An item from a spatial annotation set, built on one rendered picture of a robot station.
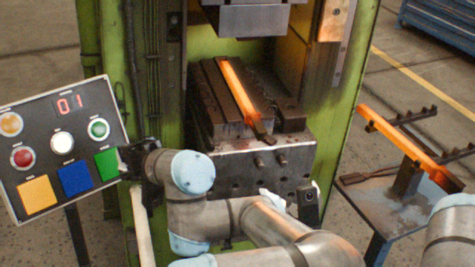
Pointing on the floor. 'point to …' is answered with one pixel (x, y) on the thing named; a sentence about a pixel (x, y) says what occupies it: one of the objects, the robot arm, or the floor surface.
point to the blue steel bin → (442, 20)
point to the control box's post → (76, 233)
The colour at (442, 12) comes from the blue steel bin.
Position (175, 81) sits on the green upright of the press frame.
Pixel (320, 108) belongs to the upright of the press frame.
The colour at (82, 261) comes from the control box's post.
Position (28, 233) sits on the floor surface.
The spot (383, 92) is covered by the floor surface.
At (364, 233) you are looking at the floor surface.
